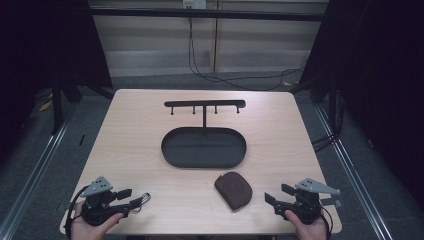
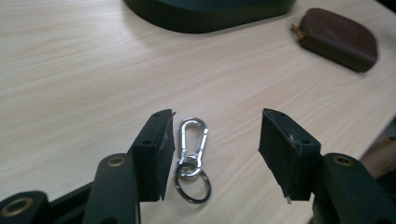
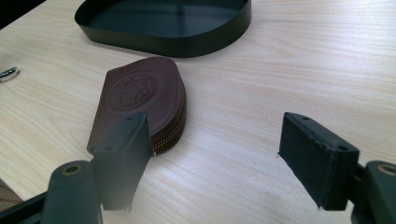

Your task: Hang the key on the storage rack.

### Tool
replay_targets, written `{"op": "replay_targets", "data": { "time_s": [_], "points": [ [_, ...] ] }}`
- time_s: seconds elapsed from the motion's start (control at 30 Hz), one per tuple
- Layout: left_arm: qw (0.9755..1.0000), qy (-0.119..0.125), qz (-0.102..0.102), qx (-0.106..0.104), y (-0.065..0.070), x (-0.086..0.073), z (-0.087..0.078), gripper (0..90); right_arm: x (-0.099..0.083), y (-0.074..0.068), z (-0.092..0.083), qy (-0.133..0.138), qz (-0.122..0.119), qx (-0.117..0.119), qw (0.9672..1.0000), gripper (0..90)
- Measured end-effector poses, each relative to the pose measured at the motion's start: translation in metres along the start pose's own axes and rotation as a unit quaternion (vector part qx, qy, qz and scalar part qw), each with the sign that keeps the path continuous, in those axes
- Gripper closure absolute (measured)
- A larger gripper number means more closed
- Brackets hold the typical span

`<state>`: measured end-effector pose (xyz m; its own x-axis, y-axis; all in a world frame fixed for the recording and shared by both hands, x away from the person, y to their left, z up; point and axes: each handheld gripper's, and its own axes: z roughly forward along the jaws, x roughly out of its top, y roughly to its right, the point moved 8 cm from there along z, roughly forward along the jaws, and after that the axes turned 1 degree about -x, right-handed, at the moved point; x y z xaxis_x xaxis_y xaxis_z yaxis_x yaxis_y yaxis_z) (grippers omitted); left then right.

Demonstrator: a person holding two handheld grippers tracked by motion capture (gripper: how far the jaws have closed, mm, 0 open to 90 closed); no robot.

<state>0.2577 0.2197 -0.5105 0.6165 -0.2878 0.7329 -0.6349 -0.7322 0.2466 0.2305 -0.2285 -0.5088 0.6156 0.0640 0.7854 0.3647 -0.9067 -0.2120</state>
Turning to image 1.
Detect metal floor rail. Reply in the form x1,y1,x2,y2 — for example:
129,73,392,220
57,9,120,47
314,104,393,240
0,102,79,240

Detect bundle of black cables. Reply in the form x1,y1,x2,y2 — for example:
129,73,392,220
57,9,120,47
310,91,345,154

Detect silver keys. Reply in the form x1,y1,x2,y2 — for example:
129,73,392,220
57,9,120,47
131,192,152,214

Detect yellow tape piece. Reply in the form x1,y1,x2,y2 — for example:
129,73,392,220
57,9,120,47
38,99,54,113

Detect dark curtain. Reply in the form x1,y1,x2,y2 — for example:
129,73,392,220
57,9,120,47
289,0,424,209
0,0,114,164

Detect right hand-held gripper black cable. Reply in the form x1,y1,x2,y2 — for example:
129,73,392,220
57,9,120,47
319,205,335,240

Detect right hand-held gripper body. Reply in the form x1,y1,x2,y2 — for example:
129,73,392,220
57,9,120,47
273,177,342,225

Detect hand-held gripper black cable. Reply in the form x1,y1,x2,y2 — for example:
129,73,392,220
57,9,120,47
64,185,92,240
319,205,335,240

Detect person's right hand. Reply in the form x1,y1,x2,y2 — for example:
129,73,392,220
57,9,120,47
284,209,330,240

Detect brown leather wallet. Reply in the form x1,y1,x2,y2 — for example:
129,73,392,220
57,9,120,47
214,171,254,212

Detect black horizontal frame bar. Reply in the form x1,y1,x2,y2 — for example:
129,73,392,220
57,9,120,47
89,7,330,23

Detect white wall outlet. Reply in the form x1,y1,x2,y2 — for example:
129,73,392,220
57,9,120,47
182,0,208,10

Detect black metal stand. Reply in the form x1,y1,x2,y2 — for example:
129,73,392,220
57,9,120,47
50,74,65,136

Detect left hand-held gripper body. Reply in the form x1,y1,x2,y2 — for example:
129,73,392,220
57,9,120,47
79,175,133,227

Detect long black floor cable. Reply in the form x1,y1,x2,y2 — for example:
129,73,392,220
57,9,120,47
187,8,306,92

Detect grey tape strip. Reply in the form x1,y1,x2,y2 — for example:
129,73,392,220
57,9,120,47
320,198,344,208

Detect person's left hand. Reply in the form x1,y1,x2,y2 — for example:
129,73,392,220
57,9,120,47
70,200,125,240

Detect black key rack with tray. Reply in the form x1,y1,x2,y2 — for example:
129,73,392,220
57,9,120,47
160,99,248,169

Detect left hand-held gripper black cable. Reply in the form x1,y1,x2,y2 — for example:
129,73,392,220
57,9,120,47
64,185,92,240

